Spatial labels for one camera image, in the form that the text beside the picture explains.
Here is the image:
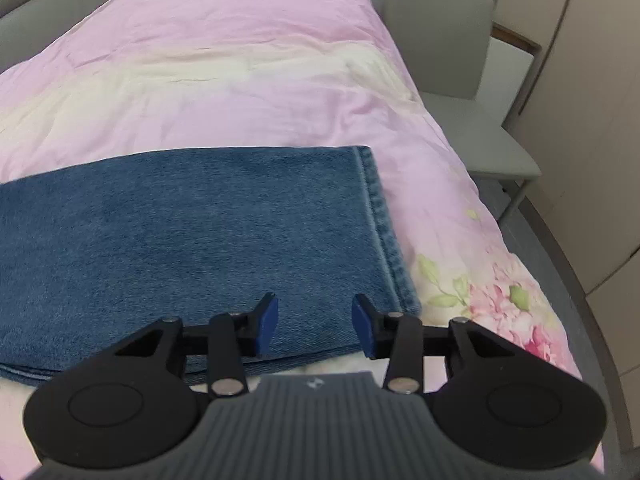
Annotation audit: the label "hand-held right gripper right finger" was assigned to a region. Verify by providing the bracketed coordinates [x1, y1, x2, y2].
[351, 294, 521, 396]

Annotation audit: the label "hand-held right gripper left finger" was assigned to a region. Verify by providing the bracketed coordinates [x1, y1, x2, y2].
[115, 292, 279, 400]

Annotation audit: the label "blue denim pants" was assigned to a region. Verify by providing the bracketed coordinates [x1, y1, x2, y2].
[0, 145, 422, 386]

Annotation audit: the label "pink floral blanket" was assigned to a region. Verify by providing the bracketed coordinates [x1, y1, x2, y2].
[0, 0, 586, 476]

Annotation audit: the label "white bedside cabinet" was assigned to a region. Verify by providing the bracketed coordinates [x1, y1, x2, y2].
[487, 22, 543, 128]

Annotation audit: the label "grey chair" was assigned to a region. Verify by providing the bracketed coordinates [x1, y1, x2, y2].
[385, 0, 543, 223]

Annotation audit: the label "beige wardrobe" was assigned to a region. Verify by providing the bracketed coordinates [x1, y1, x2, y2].
[492, 0, 640, 411]

